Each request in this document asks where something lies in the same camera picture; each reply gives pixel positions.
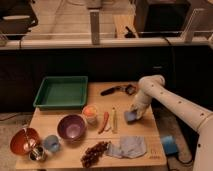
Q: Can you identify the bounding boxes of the yellow handled brush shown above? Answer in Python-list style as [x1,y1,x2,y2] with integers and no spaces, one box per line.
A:
[112,107,117,133]

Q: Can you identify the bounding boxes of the orange-red bowl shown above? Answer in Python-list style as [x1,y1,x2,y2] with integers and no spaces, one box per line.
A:
[10,128,40,156]

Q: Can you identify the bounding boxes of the green plastic tray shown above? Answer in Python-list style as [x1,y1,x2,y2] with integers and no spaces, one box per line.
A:
[33,76,88,110]

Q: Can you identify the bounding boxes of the blue box on floor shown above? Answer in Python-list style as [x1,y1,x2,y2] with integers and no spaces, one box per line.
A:
[161,136,179,155]

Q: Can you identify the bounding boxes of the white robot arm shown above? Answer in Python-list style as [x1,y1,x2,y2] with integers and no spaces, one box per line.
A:
[130,75,213,171]

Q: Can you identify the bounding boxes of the purple bowl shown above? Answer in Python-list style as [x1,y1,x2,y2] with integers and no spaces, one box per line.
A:
[57,115,86,141]

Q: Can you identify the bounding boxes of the blue sponge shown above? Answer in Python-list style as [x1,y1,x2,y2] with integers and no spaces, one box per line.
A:
[124,111,137,123]

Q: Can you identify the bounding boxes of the metal frame post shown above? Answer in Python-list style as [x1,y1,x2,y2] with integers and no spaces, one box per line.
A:
[90,10,100,45]

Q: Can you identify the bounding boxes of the metal spoon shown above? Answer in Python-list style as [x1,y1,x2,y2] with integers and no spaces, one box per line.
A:
[23,125,31,151]

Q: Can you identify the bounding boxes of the wooden table board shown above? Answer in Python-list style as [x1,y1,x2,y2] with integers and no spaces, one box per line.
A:
[16,82,167,171]

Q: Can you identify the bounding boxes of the light blue cup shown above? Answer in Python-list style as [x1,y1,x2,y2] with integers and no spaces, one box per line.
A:
[43,135,60,153]

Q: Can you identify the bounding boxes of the clear cup with orange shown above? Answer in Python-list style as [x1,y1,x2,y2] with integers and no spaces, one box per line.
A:
[82,105,97,125]

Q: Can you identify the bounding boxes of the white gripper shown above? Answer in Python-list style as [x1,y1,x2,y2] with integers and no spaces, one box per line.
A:
[130,96,152,120]

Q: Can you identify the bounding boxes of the bunch of dark grapes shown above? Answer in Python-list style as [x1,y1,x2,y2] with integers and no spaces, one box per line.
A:
[81,141,109,168]

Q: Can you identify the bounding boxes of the small metal cup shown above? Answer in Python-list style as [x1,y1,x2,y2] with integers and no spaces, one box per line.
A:
[29,146,46,162]

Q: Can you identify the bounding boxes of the light blue cloth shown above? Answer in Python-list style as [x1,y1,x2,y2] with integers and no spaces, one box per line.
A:
[105,136,147,159]

